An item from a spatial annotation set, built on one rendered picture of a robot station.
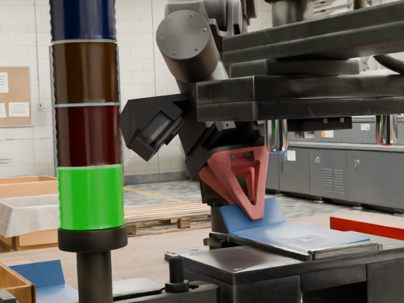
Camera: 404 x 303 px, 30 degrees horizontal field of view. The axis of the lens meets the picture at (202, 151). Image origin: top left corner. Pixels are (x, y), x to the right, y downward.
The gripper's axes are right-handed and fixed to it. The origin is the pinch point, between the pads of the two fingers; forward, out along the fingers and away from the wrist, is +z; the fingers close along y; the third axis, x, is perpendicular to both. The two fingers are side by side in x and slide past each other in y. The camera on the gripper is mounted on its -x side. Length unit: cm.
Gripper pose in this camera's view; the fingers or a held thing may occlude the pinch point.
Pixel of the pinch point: (254, 213)
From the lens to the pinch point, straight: 79.7
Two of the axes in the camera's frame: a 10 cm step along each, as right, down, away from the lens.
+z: 3.2, 8.8, -3.6
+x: 8.8, -1.4, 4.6
